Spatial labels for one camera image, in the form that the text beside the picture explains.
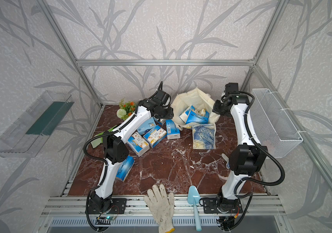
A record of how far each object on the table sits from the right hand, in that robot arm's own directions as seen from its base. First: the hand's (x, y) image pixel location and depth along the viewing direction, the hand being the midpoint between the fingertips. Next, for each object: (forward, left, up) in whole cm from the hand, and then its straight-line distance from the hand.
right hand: (215, 109), depth 85 cm
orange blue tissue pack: (-1, +14, -5) cm, 15 cm away
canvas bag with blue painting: (-10, +6, -13) cm, 18 cm away
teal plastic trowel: (-42, +15, -23) cm, 50 cm away
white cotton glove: (-47, +32, -22) cm, 61 cm away
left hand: (+1, +26, -6) cm, 27 cm away
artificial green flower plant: (+9, +58, -9) cm, 60 cm away
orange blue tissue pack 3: (-14, +48, -17) cm, 52 cm away
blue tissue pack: (-29, +53, -17) cm, 63 cm away
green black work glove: (-10, +79, -22) cm, 82 cm away
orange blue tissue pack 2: (-7, +37, -17) cm, 42 cm away
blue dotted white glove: (-19, -7, -24) cm, 32 cm away
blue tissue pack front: (-3, +6, -7) cm, 9 cm away
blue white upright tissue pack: (-4, +26, -17) cm, 31 cm away
